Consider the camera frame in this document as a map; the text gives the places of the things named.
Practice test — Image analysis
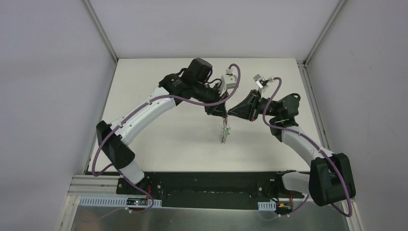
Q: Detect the key with green tag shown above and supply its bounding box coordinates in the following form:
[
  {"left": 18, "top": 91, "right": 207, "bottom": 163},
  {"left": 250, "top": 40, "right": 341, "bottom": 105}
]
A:
[{"left": 223, "top": 128, "right": 230, "bottom": 137}]

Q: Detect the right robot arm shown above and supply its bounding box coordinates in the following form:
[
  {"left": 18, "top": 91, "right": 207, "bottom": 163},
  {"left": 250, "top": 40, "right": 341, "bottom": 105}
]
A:
[{"left": 227, "top": 90, "right": 356, "bottom": 206}]

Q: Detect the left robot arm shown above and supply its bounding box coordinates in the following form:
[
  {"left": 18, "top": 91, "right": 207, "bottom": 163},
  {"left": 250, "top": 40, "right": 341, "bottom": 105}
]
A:
[{"left": 95, "top": 58, "right": 240, "bottom": 195}]

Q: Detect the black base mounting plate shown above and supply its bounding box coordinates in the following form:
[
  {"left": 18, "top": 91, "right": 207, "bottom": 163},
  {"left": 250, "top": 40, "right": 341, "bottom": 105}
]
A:
[{"left": 116, "top": 171, "right": 303, "bottom": 210}]

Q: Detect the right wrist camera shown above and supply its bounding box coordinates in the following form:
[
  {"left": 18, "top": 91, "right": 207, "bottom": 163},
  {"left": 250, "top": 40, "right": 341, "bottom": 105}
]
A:
[{"left": 253, "top": 74, "right": 271, "bottom": 89}]

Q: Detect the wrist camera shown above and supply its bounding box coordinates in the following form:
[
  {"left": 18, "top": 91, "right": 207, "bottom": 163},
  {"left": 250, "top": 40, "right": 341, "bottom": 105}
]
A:
[
  {"left": 253, "top": 74, "right": 271, "bottom": 89},
  {"left": 219, "top": 74, "right": 238, "bottom": 95}
]

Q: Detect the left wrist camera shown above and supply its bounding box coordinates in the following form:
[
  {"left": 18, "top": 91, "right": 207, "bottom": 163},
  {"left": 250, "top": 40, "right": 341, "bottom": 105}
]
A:
[{"left": 219, "top": 74, "right": 238, "bottom": 95}]

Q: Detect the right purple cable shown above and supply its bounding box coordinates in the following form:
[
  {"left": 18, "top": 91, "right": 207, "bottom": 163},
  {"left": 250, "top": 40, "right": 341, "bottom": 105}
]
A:
[{"left": 262, "top": 76, "right": 354, "bottom": 221}]

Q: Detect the purple cable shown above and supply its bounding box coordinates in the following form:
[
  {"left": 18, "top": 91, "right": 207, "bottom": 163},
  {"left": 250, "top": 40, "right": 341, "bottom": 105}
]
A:
[
  {"left": 262, "top": 76, "right": 354, "bottom": 221},
  {"left": 76, "top": 63, "right": 241, "bottom": 223}
]

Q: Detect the white slotted cable duct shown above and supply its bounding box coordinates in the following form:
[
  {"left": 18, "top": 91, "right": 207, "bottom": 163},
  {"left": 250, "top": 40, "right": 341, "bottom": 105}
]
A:
[{"left": 78, "top": 196, "right": 277, "bottom": 211}]

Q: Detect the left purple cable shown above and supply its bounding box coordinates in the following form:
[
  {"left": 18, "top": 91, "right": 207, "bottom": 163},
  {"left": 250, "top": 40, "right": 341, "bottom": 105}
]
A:
[{"left": 76, "top": 63, "right": 241, "bottom": 223}]

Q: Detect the aluminium frame rail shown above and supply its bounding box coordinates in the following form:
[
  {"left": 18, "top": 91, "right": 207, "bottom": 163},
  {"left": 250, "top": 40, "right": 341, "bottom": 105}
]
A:
[{"left": 68, "top": 175, "right": 119, "bottom": 196}]

